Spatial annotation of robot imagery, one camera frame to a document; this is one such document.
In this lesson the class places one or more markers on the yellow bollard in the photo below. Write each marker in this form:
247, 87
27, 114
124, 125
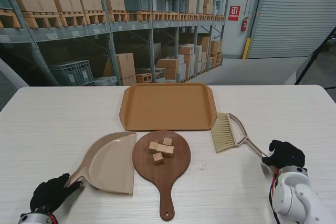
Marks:
246, 48

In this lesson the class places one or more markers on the red fire extinguisher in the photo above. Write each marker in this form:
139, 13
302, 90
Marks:
244, 24

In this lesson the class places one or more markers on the beige plastic dustpan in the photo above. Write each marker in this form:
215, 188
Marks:
113, 161

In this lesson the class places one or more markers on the dark round wooden cutting board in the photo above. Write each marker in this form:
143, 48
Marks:
162, 179

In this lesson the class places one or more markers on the red wall sign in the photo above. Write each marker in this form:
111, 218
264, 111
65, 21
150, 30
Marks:
234, 12

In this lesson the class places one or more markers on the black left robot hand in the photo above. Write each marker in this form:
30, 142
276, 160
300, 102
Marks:
50, 195

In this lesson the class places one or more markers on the orange-brown serving tray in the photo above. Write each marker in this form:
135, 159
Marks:
168, 103

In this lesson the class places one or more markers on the orange wooden pallet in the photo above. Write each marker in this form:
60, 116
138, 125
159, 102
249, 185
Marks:
39, 14
140, 12

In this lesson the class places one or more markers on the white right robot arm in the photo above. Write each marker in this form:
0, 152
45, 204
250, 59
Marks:
294, 195

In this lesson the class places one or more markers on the small wooden cube block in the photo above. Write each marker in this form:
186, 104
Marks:
158, 158
160, 148
167, 140
168, 151
153, 147

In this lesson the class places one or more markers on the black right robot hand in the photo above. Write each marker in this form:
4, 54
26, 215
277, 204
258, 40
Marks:
291, 155

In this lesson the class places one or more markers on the grey roller shutter door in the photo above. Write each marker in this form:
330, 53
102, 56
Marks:
294, 11

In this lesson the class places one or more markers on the black tripod stand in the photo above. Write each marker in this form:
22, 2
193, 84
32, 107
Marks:
314, 54

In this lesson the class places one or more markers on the grey plastic crate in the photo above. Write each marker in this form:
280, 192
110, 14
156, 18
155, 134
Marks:
71, 73
136, 1
165, 3
181, 3

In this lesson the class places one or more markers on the grey metal shelving rack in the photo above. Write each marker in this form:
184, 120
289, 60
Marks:
151, 45

